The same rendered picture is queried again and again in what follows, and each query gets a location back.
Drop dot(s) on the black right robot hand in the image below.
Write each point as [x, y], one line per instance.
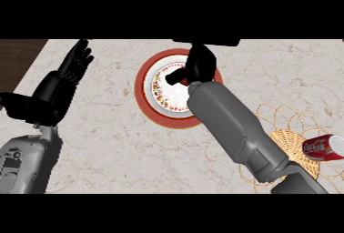
[199, 65]

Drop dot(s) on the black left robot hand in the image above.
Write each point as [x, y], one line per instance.
[53, 91]

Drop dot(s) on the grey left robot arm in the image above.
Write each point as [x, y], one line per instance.
[23, 164]

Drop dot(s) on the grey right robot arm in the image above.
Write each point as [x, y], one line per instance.
[242, 133]

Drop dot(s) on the red rimmed white plate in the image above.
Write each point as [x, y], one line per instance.
[165, 91]

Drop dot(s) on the black appliance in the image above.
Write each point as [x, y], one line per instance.
[205, 42]

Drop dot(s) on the red soda can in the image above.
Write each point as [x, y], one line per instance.
[323, 147]

